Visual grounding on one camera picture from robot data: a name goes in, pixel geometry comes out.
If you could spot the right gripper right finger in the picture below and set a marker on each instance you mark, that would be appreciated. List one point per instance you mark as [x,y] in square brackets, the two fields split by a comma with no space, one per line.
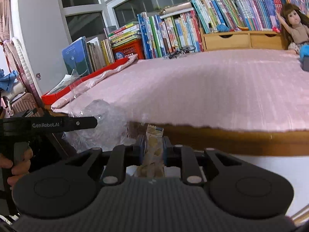
[182,157]

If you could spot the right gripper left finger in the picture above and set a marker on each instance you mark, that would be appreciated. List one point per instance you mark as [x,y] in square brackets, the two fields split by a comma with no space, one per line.
[121,157]

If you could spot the patterned small wrapper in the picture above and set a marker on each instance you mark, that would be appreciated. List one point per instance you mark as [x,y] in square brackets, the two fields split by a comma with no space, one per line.
[153,165]

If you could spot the clear plastic packaging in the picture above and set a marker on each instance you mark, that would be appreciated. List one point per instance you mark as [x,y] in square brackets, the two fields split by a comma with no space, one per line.
[113,127]

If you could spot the leaning beige books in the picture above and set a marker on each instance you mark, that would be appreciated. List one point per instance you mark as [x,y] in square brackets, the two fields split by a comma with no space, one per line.
[100,53]

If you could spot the middle row of books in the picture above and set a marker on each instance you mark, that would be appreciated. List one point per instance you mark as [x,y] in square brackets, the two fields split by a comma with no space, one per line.
[173,29]

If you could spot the stack of flat books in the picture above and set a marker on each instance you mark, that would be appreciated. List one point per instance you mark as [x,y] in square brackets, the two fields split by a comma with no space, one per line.
[125,34]

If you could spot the books on wooden organizer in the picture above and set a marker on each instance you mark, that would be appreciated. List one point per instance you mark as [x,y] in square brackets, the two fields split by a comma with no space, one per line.
[238,15]

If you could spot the person's left hand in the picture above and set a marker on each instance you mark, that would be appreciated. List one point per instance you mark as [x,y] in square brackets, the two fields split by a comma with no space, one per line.
[18,170]

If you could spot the red folder with pink cloth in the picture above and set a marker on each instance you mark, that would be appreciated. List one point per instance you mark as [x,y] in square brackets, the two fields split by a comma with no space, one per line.
[89,79]

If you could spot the large blue book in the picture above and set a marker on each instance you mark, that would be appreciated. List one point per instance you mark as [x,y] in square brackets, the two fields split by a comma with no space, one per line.
[76,58]

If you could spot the pink striped table cloth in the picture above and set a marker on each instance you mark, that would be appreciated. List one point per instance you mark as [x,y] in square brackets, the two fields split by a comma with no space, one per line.
[248,90]

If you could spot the red plastic crate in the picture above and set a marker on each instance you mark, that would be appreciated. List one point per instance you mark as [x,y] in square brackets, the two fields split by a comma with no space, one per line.
[128,49]

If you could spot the wooden drawer organizer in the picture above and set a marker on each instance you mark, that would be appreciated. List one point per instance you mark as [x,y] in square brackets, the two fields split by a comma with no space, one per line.
[242,40]

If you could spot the blue yarn ball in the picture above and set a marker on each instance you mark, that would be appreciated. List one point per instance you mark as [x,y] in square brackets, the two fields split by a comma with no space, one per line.
[222,28]

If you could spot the grey power adapter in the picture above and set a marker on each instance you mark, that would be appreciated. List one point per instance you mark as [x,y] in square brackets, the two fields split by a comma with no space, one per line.
[305,63]

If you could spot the blue Doraemon plush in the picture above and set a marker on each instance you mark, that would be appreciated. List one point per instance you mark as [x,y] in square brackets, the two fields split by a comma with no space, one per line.
[304,51]

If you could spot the brown-haired doll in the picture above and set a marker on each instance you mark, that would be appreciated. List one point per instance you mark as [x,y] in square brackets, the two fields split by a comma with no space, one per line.
[294,26]

